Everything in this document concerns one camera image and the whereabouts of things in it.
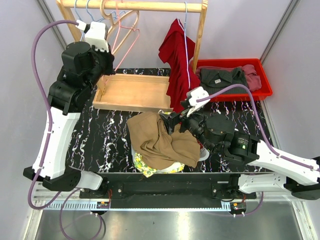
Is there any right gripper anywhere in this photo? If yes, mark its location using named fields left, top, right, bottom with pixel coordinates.
left=158, top=100, right=217, bottom=153

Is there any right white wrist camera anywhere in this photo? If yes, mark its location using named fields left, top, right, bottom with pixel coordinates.
left=180, top=86, right=210, bottom=118

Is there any plain red skirt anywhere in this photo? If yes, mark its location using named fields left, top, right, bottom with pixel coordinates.
left=158, top=19, right=200, bottom=112

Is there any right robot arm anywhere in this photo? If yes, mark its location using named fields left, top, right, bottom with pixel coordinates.
left=160, top=112, right=320, bottom=201

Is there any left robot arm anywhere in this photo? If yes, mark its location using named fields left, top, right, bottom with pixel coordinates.
left=23, top=41, right=115, bottom=198

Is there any aluminium frame rail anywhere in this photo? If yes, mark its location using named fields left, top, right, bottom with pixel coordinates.
left=45, top=191, right=301, bottom=212

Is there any dark grey striped shirt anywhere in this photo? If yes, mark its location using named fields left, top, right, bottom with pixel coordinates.
left=200, top=67, right=249, bottom=95

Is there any blue wire hanger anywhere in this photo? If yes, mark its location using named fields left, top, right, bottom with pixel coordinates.
left=84, top=0, right=119, bottom=27
left=74, top=0, right=87, bottom=42
left=176, top=1, right=191, bottom=90

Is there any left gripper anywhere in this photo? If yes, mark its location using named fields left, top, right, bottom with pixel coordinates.
left=84, top=41, right=117, bottom=91

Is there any wooden clothes rack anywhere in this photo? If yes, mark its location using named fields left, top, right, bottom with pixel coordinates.
left=56, top=0, right=208, bottom=112

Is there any khaki skirt white lining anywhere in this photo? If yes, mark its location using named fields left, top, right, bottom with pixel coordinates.
left=127, top=112, right=200, bottom=170

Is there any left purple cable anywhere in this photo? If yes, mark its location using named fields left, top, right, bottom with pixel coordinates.
left=27, top=19, right=105, bottom=240

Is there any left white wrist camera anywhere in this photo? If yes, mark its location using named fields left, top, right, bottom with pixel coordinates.
left=76, top=19, right=110, bottom=53

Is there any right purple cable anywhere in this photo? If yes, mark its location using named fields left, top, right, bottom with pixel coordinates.
left=196, top=83, right=320, bottom=217

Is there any purple cable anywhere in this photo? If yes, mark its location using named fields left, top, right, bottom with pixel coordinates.
left=27, top=19, right=105, bottom=240
left=196, top=83, right=320, bottom=217

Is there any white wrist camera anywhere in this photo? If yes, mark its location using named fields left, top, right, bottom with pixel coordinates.
left=180, top=86, right=210, bottom=118
left=76, top=19, right=110, bottom=53

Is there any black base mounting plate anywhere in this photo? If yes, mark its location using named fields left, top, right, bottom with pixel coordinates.
left=80, top=172, right=253, bottom=201

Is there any red plastic bin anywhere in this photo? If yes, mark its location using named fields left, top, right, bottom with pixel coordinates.
left=196, top=58, right=273, bottom=102

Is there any pink wire hanger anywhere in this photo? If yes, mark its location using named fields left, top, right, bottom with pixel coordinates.
left=111, top=0, right=140, bottom=72

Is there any lemon print skirt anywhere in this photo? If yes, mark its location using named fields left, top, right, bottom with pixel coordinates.
left=133, top=153, right=185, bottom=178

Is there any pink garment in bin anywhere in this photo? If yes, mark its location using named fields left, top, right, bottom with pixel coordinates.
left=239, top=64, right=262, bottom=92

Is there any white plastic mesh basket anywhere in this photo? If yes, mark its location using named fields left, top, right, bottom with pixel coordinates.
left=131, top=138, right=209, bottom=170

